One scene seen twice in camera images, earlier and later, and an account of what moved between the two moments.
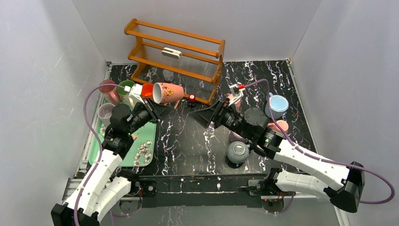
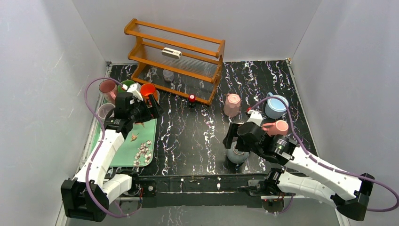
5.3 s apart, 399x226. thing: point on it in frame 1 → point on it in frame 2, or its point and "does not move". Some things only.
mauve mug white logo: [105, 112] does not move
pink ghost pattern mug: [110, 92] does not move
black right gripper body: [215, 113] → [232, 137]
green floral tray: [142, 152] does not move
